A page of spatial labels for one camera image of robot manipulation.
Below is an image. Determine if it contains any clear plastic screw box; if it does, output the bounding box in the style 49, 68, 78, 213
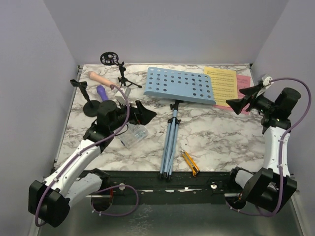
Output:
117, 123, 149, 148

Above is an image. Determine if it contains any yellow utility knife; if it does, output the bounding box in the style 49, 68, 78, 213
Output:
181, 149, 200, 177

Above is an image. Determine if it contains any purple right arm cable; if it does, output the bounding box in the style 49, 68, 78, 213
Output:
225, 77, 312, 217

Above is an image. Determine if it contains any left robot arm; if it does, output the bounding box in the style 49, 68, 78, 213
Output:
28, 100, 157, 227

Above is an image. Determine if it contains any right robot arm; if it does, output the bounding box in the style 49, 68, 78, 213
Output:
226, 85, 301, 212

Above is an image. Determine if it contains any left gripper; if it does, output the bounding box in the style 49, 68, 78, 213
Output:
110, 99, 157, 132

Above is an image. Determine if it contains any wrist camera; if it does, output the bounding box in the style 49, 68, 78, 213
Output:
257, 74, 273, 97
110, 85, 132, 105

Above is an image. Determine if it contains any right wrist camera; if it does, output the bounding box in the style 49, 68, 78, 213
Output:
257, 74, 273, 97

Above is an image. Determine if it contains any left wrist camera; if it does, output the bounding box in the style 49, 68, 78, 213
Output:
110, 85, 132, 105

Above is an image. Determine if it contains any beige microphone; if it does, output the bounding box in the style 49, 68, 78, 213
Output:
87, 71, 117, 88

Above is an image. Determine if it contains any black round-base mic stand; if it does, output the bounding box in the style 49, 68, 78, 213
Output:
70, 79, 100, 118

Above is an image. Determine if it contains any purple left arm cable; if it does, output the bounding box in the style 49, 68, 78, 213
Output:
34, 85, 140, 227

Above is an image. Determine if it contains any purple microphone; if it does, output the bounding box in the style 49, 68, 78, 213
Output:
96, 85, 108, 101

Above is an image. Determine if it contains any yellow sheet music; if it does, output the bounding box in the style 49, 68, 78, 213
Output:
204, 67, 238, 107

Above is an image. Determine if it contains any light blue music stand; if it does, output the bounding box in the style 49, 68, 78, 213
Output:
144, 67, 216, 180

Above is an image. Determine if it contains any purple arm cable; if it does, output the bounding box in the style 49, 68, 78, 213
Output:
34, 85, 140, 227
225, 77, 312, 217

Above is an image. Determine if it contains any pink sheet music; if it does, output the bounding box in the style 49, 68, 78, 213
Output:
213, 74, 252, 112

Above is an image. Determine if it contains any black tripod mic stand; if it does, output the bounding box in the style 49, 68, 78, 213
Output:
99, 51, 143, 89

